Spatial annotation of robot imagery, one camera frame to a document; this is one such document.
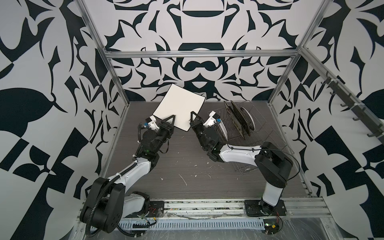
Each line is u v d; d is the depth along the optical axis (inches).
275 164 19.7
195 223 28.1
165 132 28.1
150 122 29.1
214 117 28.6
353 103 23.3
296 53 36.0
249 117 35.7
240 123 32.3
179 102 30.7
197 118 29.7
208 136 24.2
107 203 16.1
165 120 28.8
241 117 33.4
